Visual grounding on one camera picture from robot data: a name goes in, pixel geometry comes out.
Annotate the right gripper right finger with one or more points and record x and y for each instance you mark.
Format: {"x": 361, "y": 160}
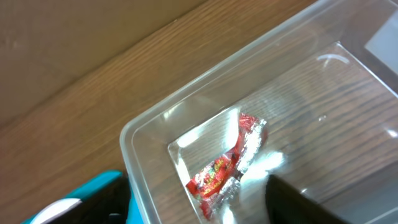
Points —
{"x": 286, "y": 205}

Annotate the red snack wrapper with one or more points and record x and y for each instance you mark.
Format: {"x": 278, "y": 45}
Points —
{"x": 220, "y": 180}

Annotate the clear plastic bin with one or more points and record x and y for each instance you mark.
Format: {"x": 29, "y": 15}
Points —
{"x": 326, "y": 83}

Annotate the large white plate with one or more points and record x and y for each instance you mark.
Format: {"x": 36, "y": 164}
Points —
{"x": 55, "y": 210}

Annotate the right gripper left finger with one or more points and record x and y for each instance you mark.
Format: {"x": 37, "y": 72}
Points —
{"x": 109, "y": 205}

